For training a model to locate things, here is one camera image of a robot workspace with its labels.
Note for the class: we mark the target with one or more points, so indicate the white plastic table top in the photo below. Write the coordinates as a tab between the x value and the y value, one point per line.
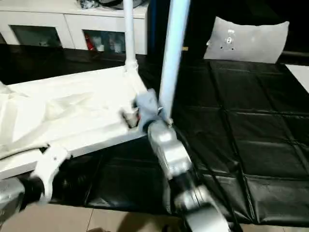
72	106

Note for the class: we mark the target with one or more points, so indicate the white plastic table leg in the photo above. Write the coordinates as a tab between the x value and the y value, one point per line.
129	34
173	53

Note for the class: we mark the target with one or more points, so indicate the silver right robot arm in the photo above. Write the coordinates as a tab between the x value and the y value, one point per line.
169	150

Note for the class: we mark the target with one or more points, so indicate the black cabinet with gold label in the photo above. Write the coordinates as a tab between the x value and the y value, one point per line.
200	24

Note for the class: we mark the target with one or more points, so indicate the black work mat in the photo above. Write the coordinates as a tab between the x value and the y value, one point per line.
251	135

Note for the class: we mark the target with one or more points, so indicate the white cabinet with glass doors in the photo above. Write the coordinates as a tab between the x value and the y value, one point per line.
48	19

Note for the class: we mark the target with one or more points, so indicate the flat white board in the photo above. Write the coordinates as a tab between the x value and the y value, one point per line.
300	75

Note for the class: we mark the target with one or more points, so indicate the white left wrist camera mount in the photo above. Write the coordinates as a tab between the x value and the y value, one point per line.
50	164

